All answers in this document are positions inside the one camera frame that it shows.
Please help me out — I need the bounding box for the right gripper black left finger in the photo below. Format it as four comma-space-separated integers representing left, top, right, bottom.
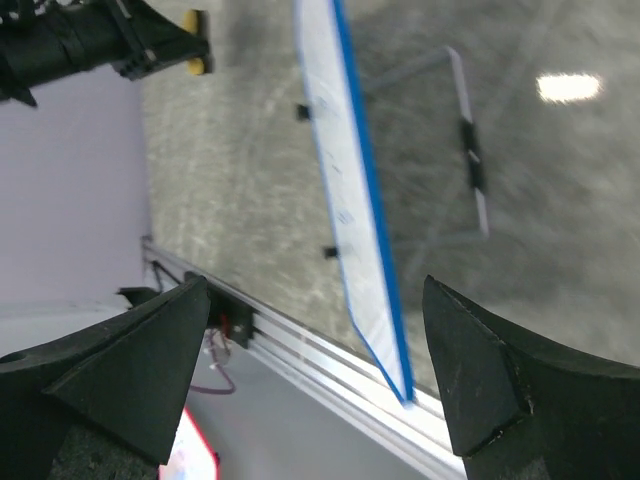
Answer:
1, 277, 210, 479

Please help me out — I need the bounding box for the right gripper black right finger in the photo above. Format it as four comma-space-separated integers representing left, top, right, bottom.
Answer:
422, 277, 639, 479

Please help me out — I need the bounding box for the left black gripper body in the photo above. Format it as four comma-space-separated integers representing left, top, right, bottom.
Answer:
0, 0, 151, 81

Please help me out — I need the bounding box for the yellow whiteboard eraser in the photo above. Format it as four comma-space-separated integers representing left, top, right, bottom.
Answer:
182, 9, 211, 76

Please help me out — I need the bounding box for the blue framed whiteboard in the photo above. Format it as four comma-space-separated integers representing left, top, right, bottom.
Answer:
293, 1, 414, 404

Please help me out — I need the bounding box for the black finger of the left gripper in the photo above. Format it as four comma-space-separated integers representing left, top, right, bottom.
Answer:
134, 1, 209, 55
119, 50, 213, 81

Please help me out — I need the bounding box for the aluminium mounting rail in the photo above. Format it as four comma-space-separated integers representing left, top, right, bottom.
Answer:
141, 236, 466, 479

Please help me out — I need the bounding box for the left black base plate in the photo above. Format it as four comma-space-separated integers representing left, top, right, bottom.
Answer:
206, 277, 256, 349

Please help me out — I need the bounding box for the whiteboard wire stand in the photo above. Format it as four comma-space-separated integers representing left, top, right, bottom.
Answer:
294, 45, 491, 281

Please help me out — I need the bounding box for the red framed board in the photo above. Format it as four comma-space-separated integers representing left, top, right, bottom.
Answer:
158, 408, 219, 480

